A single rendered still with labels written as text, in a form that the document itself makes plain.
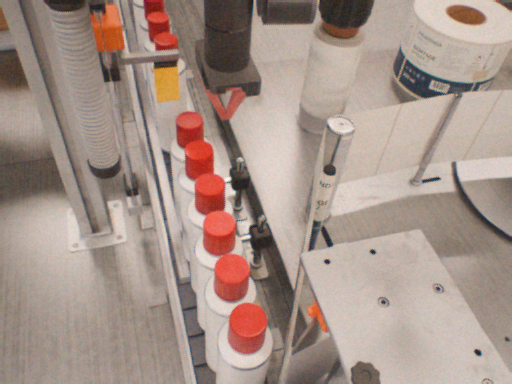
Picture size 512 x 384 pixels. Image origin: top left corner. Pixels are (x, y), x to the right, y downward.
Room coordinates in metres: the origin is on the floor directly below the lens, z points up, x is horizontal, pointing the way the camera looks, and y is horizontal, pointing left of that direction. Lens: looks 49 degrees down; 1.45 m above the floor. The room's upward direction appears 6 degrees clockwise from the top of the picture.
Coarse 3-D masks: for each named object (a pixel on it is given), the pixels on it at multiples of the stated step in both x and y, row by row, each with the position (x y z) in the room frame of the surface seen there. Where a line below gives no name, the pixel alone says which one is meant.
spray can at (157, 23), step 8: (152, 16) 0.65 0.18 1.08; (160, 16) 0.65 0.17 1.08; (168, 16) 0.65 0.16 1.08; (152, 24) 0.63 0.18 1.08; (160, 24) 0.63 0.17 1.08; (168, 24) 0.64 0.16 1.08; (152, 32) 0.63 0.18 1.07; (160, 32) 0.63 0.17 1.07; (168, 32) 0.64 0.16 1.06; (152, 40) 0.63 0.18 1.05; (144, 48) 0.63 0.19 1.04; (152, 48) 0.62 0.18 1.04; (152, 88) 0.62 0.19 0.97; (152, 96) 0.63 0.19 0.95; (152, 104) 0.63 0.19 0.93
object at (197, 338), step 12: (120, 0) 1.06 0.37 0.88; (132, 12) 1.01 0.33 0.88; (144, 120) 0.64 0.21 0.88; (168, 156) 0.56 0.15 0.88; (156, 168) 0.53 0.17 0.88; (168, 168) 0.53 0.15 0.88; (156, 180) 0.50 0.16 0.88; (168, 180) 0.51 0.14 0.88; (168, 228) 0.41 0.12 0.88; (180, 288) 0.31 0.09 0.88; (180, 300) 0.30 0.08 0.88; (192, 300) 0.30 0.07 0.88; (192, 312) 0.28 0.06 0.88; (192, 324) 0.26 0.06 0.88; (192, 336) 0.25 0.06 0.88; (204, 336) 0.25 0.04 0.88; (192, 348) 0.23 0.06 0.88; (204, 348) 0.23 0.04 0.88; (204, 360) 0.22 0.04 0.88; (204, 372) 0.21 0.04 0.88
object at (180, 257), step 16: (128, 16) 0.85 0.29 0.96; (128, 32) 0.79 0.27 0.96; (144, 80) 0.65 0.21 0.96; (144, 96) 0.61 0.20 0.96; (144, 112) 0.58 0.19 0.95; (160, 160) 0.47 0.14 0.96; (160, 176) 0.44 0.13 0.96; (176, 224) 0.36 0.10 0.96; (176, 240) 0.33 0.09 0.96; (176, 256) 0.31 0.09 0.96
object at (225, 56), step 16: (208, 32) 0.50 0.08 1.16; (224, 32) 0.49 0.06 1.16; (240, 32) 0.50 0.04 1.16; (208, 48) 0.50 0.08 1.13; (224, 48) 0.49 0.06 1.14; (240, 48) 0.50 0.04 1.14; (208, 64) 0.50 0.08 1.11; (224, 64) 0.49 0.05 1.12; (240, 64) 0.50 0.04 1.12; (208, 80) 0.47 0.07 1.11; (224, 80) 0.48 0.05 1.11; (240, 80) 0.48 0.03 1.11; (256, 80) 0.48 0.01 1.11
